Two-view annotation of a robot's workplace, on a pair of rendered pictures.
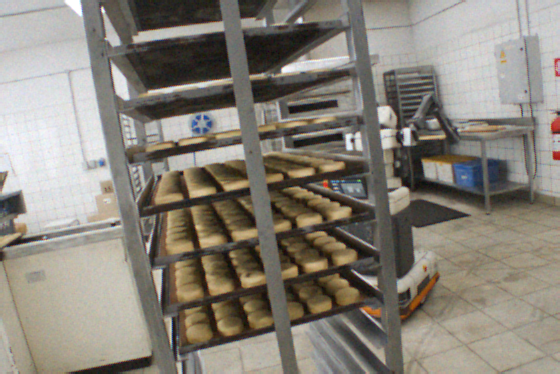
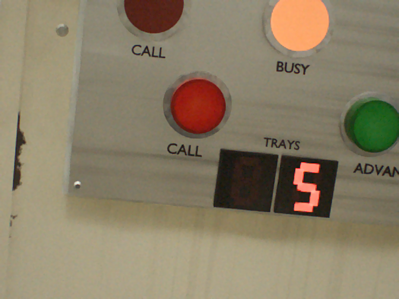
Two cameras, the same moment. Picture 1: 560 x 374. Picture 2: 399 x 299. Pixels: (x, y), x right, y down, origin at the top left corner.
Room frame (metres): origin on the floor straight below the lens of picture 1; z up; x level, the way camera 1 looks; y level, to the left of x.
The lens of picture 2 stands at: (2.43, 0.53, 0.82)
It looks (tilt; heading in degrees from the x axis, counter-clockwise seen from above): 12 degrees down; 96
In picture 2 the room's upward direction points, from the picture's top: 7 degrees clockwise
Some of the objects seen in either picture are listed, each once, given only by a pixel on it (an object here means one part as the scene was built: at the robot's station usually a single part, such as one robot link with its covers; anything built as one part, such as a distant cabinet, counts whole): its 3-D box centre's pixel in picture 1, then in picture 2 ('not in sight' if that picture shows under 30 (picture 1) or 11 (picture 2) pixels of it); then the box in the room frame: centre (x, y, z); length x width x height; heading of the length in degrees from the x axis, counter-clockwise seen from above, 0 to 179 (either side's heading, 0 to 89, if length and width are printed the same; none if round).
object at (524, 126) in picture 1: (462, 160); not in sight; (5.23, -2.31, 0.49); 1.90 x 0.72 x 0.98; 9
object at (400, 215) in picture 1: (368, 223); not in sight; (2.66, -0.49, 0.59); 0.55 x 0.34 x 0.83; 51
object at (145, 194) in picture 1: (153, 187); not in sight; (0.99, 0.31, 1.23); 0.64 x 0.03 x 0.03; 14
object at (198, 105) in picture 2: not in sight; (197, 104); (2.38, 0.95, 0.76); 0.03 x 0.02 x 0.03; 12
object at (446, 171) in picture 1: (456, 168); not in sight; (5.38, -2.28, 0.36); 0.47 x 0.38 x 0.26; 99
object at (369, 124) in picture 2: not in sight; (372, 124); (2.48, 0.97, 0.76); 0.03 x 0.02 x 0.03; 12
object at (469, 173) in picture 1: (476, 172); not in sight; (4.93, -2.35, 0.36); 0.47 x 0.38 x 0.26; 101
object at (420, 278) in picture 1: (381, 279); not in sight; (2.73, -0.55, 0.16); 0.67 x 0.64 x 0.25; 141
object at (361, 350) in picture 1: (332, 318); not in sight; (1.08, -0.07, 0.78); 0.64 x 0.03 x 0.03; 14
